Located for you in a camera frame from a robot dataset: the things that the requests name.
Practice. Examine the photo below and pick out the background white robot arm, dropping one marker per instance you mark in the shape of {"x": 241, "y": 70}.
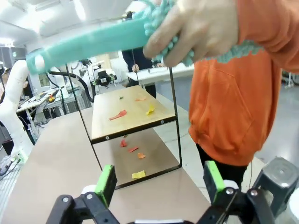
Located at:
{"x": 56, "y": 78}

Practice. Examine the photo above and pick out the black frame wooden shelf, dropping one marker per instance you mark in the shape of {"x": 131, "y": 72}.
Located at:
{"x": 133, "y": 114}

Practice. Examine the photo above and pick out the yellow paper scrap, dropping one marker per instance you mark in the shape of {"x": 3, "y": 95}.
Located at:
{"x": 138, "y": 174}
{"x": 150, "y": 110}

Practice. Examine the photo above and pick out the white rounded plastic object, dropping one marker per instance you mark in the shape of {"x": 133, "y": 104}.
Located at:
{"x": 294, "y": 212}

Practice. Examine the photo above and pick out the person's left forearm orange sleeve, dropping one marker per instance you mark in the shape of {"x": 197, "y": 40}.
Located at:
{"x": 268, "y": 28}

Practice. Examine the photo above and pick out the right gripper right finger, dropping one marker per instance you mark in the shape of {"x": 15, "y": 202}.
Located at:
{"x": 213, "y": 179}

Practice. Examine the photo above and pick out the orange paper scrap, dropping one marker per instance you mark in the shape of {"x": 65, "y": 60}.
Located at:
{"x": 140, "y": 99}
{"x": 141, "y": 155}

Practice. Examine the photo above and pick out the person's left hand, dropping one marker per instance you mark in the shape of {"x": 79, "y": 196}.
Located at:
{"x": 203, "y": 25}

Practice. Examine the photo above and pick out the background black robot gripper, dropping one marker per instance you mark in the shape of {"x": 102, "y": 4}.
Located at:
{"x": 102, "y": 79}

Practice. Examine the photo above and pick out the grey plastic stool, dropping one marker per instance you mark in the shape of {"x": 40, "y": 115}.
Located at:
{"x": 280, "y": 172}

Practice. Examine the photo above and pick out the teal chenille duster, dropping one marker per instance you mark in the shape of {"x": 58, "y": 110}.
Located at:
{"x": 93, "y": 44}

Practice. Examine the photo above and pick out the white background table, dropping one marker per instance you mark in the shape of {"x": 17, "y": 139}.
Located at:
{"x": 158, "y": 75}

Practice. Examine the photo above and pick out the long red paper scrap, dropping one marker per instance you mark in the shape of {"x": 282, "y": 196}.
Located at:
{"x": 119, "y": 115}

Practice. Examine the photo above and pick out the person in orange hoodie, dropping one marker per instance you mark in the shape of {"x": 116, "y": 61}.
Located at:
{"x": 233, "y": 105}

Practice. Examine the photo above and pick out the background person dark clothes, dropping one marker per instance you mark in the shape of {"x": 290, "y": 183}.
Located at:
{"x": 137, "y": 60}

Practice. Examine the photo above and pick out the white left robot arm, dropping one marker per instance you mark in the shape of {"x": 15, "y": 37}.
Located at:
{"x": 11, "y": 105}

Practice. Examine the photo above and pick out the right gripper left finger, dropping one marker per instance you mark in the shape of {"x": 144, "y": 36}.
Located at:
{"x": 106, "y": 184}

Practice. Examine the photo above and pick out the cluttered work table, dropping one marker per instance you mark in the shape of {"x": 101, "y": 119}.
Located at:
{"x": 35, "y": 100}

